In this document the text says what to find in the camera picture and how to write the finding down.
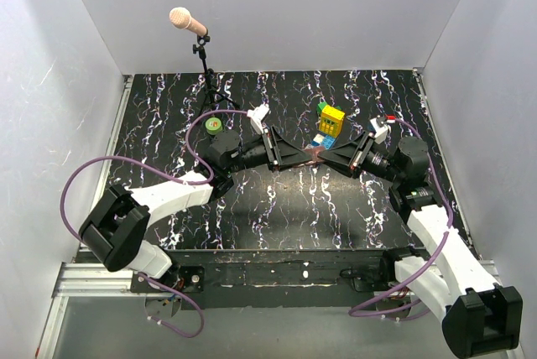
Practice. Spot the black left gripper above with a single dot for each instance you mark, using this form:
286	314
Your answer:
280	153

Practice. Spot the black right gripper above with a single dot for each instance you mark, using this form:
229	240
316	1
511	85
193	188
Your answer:
357	152

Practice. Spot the brown weekly pill organizer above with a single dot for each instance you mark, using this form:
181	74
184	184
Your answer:
313	155

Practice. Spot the green lidded pill bottle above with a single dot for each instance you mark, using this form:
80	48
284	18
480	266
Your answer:
213	126

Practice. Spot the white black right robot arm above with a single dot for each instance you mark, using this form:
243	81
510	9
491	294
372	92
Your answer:
478	315

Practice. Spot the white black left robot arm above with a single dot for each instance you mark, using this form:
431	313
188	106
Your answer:
115	229

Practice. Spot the blue grey toy bricks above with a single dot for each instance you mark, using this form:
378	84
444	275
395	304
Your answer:
323	140

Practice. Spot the yellow toy brick block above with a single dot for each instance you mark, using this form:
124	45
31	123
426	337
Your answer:
331	121

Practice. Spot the green toy brick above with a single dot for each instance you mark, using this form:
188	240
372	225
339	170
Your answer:
320	107

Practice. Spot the black microphone tripod stand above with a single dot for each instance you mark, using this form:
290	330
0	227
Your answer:
212	96

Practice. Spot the pink foam microphone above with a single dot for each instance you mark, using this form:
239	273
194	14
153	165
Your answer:
181	18

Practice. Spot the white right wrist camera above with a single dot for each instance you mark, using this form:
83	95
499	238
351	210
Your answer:
380	128

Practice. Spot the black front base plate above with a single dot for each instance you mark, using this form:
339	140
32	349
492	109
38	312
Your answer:
217	279

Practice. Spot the aluminium frame rail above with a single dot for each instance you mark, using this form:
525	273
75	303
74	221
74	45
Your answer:
86	280

